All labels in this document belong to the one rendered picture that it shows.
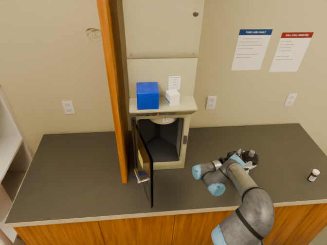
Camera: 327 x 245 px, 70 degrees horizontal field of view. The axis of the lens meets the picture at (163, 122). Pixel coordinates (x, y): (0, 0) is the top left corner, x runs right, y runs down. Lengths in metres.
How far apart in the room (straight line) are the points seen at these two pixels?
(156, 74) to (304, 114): 1.48
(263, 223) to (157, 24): 0.81
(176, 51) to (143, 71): 0.17
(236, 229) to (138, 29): 0.82
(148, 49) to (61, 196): 0.98
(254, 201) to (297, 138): 1.29
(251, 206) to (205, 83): 1.06
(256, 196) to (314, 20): 1.26
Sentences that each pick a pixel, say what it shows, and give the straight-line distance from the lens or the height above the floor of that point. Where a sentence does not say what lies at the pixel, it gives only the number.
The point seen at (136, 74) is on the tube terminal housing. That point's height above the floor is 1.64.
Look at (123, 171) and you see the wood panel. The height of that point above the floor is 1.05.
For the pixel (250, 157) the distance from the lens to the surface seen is 1.41.
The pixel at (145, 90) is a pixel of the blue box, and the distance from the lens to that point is 1.06.
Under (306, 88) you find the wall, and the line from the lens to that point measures 2.08.
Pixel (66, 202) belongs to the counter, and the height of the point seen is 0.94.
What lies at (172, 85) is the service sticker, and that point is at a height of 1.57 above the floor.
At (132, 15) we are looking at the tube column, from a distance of 1.02.
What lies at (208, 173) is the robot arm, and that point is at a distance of 1.23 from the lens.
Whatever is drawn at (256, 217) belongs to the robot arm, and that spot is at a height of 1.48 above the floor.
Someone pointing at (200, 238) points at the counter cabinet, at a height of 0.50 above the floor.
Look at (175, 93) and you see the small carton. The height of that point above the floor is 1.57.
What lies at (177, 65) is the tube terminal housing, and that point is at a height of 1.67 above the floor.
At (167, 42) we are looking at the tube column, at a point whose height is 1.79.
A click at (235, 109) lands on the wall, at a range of 1.92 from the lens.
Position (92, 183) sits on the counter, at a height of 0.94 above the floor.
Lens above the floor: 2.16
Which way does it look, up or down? 40 degrees down
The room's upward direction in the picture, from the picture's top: 2 degrees clockwise
